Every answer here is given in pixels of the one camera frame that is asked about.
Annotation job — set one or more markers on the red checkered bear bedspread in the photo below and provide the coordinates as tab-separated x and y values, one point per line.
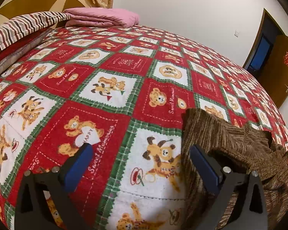
125	91

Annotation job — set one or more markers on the brown knit sun sweater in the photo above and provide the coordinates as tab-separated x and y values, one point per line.
244	150

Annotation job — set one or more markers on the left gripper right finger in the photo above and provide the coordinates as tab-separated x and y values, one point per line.
249	211

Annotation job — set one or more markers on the white wall switch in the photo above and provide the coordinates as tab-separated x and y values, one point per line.
236	33

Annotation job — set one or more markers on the brown wooden door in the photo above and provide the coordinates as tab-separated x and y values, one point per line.
274	75

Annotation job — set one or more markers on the folded pink blanket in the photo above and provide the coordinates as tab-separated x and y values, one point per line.
101	17

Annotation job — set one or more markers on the striped pillow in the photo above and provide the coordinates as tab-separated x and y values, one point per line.
19	27

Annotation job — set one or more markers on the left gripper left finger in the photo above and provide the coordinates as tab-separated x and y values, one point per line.
32	211

